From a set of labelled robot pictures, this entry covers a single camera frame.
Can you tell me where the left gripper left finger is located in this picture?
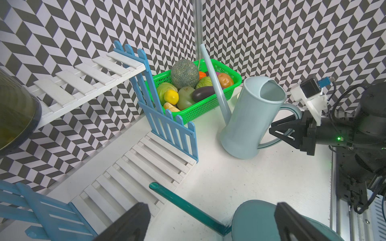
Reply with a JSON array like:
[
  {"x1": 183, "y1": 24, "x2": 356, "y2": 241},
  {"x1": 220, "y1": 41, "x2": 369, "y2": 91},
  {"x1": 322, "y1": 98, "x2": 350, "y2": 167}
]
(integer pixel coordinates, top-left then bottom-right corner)
[{"x1": 93, "y1": 202, "x2": 151, "y2": 241}]

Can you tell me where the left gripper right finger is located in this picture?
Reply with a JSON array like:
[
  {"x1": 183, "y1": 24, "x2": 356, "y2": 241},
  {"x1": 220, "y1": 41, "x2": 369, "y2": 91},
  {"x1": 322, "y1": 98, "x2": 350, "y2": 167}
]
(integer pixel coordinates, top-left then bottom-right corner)
[{"x1": 274, "y1": 202, "x2": 330, "y2": 241}]

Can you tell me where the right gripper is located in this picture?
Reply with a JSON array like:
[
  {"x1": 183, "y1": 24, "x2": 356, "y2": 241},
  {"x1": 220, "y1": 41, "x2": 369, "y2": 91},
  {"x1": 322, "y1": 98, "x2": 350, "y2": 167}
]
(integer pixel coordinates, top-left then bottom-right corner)
[{"x1": 269, "y1": 110, "x2": 318, "y2": 156}]

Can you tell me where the dark teal watering can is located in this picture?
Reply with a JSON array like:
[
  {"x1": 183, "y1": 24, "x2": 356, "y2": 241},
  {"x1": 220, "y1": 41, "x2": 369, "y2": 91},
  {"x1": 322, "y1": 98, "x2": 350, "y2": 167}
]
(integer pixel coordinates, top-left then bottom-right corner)
[{"x1": 149, "y1": 182, "x2": 342, "y2": 241}]

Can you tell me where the light blue watering can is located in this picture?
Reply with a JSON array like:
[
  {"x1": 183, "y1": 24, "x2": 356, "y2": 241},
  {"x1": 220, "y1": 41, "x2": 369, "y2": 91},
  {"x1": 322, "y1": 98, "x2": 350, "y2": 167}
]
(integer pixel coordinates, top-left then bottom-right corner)
[{"x1": 200, "y1": 44, "x2": 302, "y2": 159}]

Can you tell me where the blue white slatted shelf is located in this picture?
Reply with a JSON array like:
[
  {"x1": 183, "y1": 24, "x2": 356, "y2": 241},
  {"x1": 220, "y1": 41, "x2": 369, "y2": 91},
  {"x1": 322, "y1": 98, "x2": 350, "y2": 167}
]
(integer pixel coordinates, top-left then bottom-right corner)
[{"x1": 1, "y1": 41, "x2": 198, "y2": 241}]

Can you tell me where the olive transparent watering can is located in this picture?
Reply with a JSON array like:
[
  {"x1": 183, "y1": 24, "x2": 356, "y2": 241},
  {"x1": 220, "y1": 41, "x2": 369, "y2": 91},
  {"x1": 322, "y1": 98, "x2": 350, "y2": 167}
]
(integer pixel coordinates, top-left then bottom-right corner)
[{"x1": 1, "y1": 70, "x2": 42, "y2": 158}]

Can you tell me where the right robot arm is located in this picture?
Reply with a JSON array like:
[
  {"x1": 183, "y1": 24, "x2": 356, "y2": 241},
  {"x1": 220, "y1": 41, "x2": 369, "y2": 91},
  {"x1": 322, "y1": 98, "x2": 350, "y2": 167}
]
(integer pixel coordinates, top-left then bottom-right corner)
[{"x1": 269, "y1": 82, "x2": 386, "y2": 214}]

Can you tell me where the brown toy potato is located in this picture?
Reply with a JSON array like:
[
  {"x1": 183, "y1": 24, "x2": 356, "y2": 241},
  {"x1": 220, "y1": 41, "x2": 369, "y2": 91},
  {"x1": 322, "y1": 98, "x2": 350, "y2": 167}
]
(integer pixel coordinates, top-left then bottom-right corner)
[{"x1": 217, "y1": 73, "x2": 234, "y2": 89}]

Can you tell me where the purple toy eggplant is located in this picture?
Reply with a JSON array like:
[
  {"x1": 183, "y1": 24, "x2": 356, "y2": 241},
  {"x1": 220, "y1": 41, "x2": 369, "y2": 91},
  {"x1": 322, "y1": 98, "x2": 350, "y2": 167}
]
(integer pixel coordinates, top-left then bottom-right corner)
[{"x1": 192, "y1": 86, "x2": 215, "y2": 102}]

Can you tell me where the green plastic basket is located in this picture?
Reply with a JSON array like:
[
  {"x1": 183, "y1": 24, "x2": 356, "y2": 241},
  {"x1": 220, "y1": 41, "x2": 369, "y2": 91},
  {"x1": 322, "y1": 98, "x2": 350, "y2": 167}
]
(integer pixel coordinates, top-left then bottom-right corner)
[{"x1": 153, "y1": 59, "x2": 242, "y2": 124}]

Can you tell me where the netted green melon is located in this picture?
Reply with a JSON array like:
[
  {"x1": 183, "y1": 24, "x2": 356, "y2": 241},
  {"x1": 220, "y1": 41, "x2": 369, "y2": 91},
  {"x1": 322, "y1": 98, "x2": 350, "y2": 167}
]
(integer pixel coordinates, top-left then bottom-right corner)
[{"x1": 170, "y1": 59, "x2": 199, "y2": 89}]

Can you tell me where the yellow toy lemon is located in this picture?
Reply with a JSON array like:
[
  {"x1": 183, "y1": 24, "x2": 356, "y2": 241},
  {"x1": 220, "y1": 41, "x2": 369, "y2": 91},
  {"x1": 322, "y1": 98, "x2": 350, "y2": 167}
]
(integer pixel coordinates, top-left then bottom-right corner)
[{"x1": 164, "y1": 89, "x2": 180, "y2": 105}]

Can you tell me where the green toy cabbage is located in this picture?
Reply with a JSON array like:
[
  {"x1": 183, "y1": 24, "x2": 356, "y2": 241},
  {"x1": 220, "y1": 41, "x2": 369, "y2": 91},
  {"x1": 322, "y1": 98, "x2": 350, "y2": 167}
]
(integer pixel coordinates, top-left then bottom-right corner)
[{"x1": 156, "y1": 82, "x2": 178, "y2": 105}]

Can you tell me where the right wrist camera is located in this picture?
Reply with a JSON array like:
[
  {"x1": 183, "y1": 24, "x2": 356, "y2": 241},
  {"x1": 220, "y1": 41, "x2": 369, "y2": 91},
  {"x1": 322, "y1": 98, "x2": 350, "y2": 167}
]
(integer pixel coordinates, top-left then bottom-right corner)
[{"x1": 290, "y1": 77, "x2": 335, "y2": 127}]

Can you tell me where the aluminium front rail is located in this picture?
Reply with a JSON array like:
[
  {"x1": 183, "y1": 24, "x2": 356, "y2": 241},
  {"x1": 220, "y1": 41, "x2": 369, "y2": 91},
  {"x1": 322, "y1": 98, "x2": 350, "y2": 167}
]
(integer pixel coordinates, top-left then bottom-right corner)
[{"x1": 330, "y1": 148, "x2": 386, "y2": 241}]

